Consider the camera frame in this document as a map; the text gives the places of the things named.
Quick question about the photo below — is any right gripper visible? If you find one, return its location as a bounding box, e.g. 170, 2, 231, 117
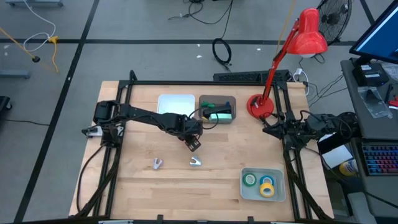
263, 121, 299, 139

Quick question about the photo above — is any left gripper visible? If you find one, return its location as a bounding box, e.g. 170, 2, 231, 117
177, 114, 203, 152

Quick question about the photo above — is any black stapler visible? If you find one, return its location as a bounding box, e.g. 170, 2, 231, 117
203, 105, 233, 118

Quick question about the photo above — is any blue tape roll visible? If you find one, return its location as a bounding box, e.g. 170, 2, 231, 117
259, 175, 275, 187

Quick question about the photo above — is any green tape roll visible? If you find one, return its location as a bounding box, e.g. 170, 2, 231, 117
243, 172, 257, 187

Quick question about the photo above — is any yellow tape roll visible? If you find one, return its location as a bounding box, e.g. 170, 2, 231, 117
259, 182, 275, 198

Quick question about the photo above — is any grey translucent bin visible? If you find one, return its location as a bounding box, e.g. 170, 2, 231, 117
198, 95, 237, 124

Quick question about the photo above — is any white plastic bin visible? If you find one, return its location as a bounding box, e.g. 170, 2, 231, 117
157, 94, 196, 119

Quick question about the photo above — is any black perforated bar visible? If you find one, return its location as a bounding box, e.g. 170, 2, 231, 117
213, 70, 290, 84

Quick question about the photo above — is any white power adapter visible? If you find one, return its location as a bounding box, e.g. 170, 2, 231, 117
292, 67, 310, 96

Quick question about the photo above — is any white box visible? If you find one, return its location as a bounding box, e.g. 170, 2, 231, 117
317, 133, 354, 170

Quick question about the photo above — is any yellow wipes tub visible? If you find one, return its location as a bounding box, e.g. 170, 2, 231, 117
338, 158, 359, 177

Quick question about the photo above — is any grey desk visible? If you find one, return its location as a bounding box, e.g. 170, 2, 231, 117
340, 57, 398, 224

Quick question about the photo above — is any red desk lamp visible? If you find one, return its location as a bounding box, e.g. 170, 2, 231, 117
246, 7, 329, 119

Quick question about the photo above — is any silver clamp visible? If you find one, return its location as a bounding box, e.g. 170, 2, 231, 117
81, 126, 103, 138

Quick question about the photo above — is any clear plastic bag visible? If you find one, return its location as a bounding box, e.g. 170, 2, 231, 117
357, 86, 393, 119

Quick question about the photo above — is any backlit keyboard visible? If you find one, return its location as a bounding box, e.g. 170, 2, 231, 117
362, 143, 398, 177

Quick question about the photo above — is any black mini computer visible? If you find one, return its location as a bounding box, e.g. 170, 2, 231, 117
351, 63, 390, 87

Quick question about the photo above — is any black floor fan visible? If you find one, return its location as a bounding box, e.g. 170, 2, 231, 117
317, 0, 354, 47

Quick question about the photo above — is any black computer monitor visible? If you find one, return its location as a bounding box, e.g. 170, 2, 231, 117
348, 0, 398, 65

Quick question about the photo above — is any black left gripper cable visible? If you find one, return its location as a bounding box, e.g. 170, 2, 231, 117
186, 107, 220, 131

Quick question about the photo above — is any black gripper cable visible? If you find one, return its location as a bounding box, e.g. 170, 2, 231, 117
186, 107, 220, 131
299, 110, 353, 140

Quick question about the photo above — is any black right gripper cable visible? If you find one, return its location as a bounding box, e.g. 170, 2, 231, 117
299, 110, 353, 140

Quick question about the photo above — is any black aluminium table frame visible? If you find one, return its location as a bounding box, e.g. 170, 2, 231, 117
74, 70, 335, 224

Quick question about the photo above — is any black floor cable coil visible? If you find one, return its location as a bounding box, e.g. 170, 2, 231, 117
167, 0, 234, 71

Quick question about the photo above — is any yellow hanging cable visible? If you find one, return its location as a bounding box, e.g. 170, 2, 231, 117
275, 0, 297, 54

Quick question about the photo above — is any yellow floor cable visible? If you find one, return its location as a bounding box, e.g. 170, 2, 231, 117
0, 26, 60, 74

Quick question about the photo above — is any white floor cable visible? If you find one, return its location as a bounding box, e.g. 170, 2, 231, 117
22, 0, 57, 53

